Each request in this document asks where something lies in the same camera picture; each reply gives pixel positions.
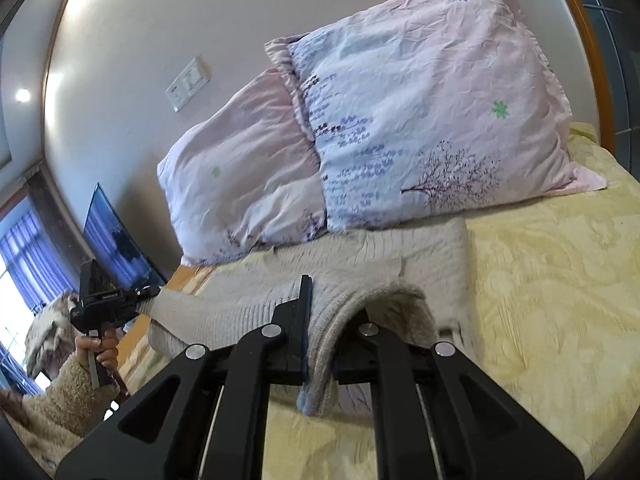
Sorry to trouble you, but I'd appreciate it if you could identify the beige cable knit sweater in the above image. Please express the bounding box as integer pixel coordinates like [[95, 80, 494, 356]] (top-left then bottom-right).
[[140, 217, 482, 416]]

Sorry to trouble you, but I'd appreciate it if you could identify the pile of clothes by window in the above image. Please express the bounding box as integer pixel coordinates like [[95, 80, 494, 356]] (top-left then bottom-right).
[[25, 290, 79, 380]]

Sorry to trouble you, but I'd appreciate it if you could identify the person's left hand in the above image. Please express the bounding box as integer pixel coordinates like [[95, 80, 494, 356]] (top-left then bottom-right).
[[75, 326, 118, 372]]

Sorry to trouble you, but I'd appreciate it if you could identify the blue window curtain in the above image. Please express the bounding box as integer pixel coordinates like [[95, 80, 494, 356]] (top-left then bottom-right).
[[1, 209, 75, 394]]

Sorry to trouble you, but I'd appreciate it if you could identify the dark flat screen television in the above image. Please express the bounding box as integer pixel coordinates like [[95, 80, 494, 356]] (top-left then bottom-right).
[[84, 184, 167, 288]]

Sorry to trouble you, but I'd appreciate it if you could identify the beige fleece left sleeve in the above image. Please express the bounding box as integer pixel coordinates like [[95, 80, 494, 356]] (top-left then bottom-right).
[[1, 354, 119, 477]]

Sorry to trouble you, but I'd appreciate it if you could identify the yellow patterned bed sheet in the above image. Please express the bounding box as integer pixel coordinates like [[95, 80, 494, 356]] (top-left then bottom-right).
[[117, 121, 640, 480]]

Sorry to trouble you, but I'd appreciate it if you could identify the pink rear pillow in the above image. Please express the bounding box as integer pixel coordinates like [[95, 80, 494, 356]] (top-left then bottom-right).
[[156, 68, 326, 266]]

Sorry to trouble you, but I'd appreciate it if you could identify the pink floral front pillow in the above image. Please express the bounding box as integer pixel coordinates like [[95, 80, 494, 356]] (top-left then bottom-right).
[[266, 0, 608, 232]]

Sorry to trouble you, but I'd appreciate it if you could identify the white wall switch plate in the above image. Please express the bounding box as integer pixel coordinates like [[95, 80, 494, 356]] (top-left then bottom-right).
[[165, 56, 210, 113]]

